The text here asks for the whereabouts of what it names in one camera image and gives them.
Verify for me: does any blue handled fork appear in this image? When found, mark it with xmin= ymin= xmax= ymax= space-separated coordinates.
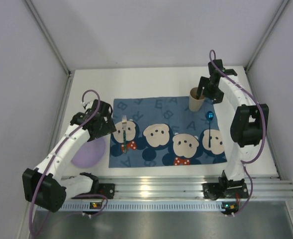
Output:
xmin=122 ymin=115 xmax=127 ymax=153

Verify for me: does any perforated grey cable duct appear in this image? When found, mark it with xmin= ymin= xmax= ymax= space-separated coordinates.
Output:
xmin=36 ymin=201 xmax=241 ymax=212

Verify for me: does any beige cup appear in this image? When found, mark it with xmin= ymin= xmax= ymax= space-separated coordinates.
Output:
xmin=189 ymin=87 xmax=205 ymax=112

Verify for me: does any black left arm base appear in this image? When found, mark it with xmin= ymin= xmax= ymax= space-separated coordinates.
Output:
xmin=73 ymin=183 xmax=115 ymax=199

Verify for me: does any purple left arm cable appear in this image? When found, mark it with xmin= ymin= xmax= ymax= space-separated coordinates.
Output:
xmin=28 ymin=90 xmax=109 ymax=236

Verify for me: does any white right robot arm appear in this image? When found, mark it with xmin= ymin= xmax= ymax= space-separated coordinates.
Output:
xmin=196 ymin=59 xmax=269 ymax=188

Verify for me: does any aluminium frame post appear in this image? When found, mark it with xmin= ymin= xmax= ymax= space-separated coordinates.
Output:
xmin=23 ymin=0 xmax=71 ymax=77
xmin=244 ymin=0 xmax=291 ymax=74

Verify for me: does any left aluminium frame post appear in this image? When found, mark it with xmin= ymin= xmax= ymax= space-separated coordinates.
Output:
xmin=23 ymin=0 xmax=71 ymax=77

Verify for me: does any purple plate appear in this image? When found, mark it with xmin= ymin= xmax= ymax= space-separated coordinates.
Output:
xmin=71 ymin=137 xmax=106 ymax=168

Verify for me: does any blue metal spoon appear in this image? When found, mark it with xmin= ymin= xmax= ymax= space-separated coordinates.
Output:
xmin=206 ymin=111 xmax=214 ymax=148

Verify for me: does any right aluminium frame post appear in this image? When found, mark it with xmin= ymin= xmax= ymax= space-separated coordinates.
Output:
xmin=244 ymin=0 xmax=291 ymax=74

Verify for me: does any blue cartoon bear placemat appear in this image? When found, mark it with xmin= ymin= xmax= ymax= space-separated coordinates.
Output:
xmin=109 ymin=96 xmax=227 ymax=168

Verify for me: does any aluminium front rail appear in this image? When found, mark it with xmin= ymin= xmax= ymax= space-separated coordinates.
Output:
xmin=26 ymin=175 xmax=293 ymax=200

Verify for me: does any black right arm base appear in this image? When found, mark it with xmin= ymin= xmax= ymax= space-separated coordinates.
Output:
xmin=202 ymin=174 xmax=249 ymax=201

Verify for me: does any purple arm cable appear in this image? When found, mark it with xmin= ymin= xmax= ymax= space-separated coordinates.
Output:
xmin=209 ymin=49 xmax=268 ymax=217
xmin=28 ymin=90 xmax=109 ymax=236

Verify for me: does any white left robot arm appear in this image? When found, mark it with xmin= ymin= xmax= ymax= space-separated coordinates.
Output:
xmin=22 ymin=100 xmax=116 ymax=213

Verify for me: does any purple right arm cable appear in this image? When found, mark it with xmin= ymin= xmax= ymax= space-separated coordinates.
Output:
xmin=209 ymin=49 xmax=268 ymax=217

